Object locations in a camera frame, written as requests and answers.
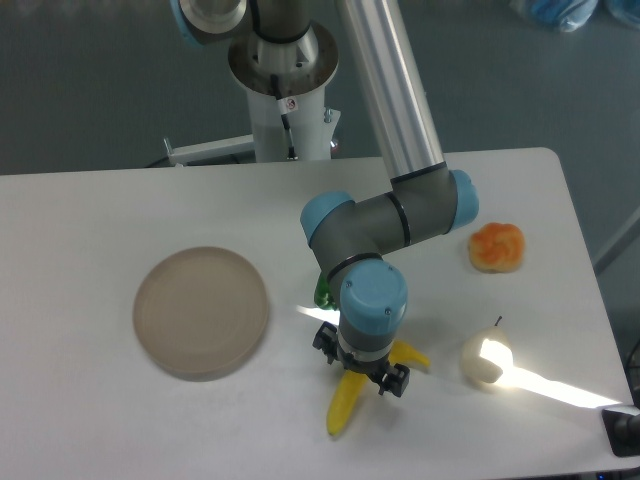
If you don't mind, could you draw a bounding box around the orange bread roll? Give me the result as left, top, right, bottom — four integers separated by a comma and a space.
468, 222, 526, 273

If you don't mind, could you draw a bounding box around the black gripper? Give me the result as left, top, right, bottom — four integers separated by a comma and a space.
312, 322, 411, 398

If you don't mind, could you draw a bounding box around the grey table leg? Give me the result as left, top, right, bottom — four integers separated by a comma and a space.
592, 207, 640, 276

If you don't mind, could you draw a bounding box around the green bell pepper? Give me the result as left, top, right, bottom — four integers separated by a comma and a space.
314, 273, 338, 311

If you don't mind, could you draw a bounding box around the white pear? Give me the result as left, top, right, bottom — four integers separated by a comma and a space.
460, 316, 514, 384

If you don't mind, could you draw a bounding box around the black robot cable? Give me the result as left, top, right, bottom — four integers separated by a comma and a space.
269, 74, 300, 161

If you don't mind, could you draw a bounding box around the black device at table corner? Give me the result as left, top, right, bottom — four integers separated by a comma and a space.
601, 405, 639, 458

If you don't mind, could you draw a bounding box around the blue plastic bag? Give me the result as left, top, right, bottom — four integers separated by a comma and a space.
605, 0, 640, 28
509, 0, 599, 33

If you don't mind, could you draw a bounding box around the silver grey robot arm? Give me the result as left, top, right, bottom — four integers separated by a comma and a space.
171, 1, 479, 396

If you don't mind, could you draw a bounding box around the round beige plate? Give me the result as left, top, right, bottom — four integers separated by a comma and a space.
132, 247, 269, 382

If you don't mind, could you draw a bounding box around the white metal base frame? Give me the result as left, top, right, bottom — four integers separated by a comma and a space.
163, 107, 341, 166

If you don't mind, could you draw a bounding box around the yellow banana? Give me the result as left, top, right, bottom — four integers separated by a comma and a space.
326, 340, 430, 437

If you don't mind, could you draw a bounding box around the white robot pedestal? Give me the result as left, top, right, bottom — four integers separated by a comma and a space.
246, 87, 332, 163

